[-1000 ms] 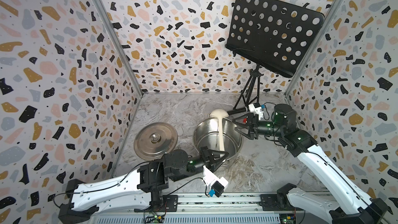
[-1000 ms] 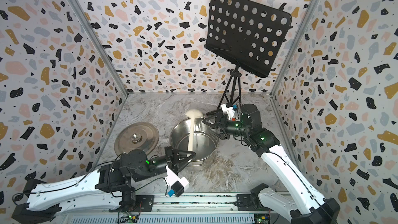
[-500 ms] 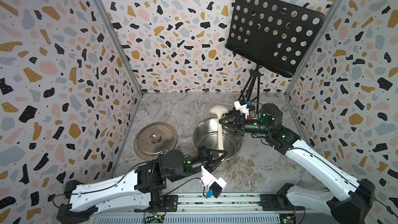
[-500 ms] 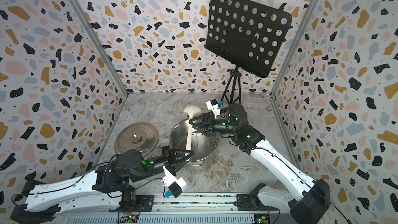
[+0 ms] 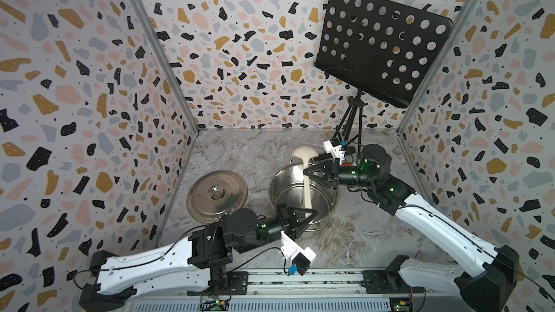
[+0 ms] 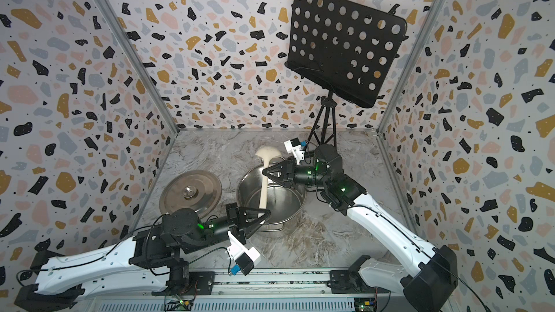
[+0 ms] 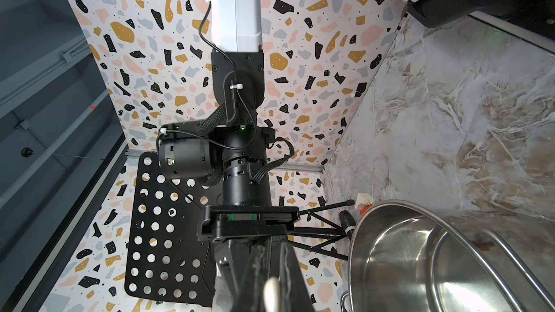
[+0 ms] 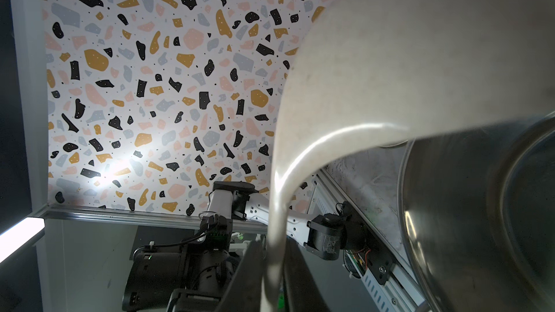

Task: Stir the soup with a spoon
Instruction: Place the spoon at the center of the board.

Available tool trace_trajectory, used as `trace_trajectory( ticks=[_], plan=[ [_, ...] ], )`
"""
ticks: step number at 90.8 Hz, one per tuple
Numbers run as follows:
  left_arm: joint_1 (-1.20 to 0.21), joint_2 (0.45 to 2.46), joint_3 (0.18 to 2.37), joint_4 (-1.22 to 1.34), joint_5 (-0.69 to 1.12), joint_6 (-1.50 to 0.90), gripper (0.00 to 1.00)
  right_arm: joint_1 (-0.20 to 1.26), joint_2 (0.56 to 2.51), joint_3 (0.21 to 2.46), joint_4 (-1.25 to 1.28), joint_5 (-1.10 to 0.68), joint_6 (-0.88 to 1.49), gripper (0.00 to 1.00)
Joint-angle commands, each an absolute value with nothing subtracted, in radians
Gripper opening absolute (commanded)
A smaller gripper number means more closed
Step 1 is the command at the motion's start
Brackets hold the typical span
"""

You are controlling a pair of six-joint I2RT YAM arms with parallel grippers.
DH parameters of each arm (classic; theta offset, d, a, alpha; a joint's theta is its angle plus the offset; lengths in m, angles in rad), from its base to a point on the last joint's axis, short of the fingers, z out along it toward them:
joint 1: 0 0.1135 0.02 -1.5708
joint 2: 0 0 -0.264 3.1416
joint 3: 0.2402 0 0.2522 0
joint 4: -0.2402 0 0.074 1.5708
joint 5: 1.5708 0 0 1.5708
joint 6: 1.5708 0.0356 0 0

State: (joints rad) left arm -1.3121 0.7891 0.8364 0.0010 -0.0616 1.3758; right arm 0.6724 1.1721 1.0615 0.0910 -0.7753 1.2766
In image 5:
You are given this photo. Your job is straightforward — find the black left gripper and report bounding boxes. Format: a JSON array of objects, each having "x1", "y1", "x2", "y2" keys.
[{"x1": 235, "y1": 204, "x2": 319, "y2": 257}]

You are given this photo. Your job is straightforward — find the stainless steel pot lid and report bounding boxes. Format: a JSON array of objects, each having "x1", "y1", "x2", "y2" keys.
[{"x1": 186, "y1": 170, "x2": 248, "y2": 224}]

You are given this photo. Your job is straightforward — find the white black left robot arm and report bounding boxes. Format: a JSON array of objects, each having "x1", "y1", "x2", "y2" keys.
[{"x1": 79, "y1": 203, "x2": 318, "y2": 311}]

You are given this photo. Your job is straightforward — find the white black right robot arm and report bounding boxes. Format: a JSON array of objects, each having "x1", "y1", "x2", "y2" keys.
[{"x1": 304, "y1": 144, "x2": 523, "y2": 311}]

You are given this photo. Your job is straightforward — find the black microphone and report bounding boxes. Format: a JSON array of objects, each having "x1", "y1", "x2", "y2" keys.
[{"x1": 343, "y1": 146, "x2": 356, "y2": 157}]

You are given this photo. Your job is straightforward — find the black music stand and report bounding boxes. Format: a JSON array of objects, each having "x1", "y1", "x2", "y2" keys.
[{"x1": 314, "y1": 0, "x2": 454, "y2": 151}]

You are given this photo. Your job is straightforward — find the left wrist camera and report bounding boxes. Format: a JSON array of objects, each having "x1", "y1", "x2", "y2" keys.
[{"x1": 280, "y1": 231, "x2": 317, "y2": 276}]

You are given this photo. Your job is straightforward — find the aluminium mounting rail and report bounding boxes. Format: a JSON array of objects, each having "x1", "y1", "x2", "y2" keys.
[{"x1": 123, "y1": 268, "x2": 469, "y2": 311}]

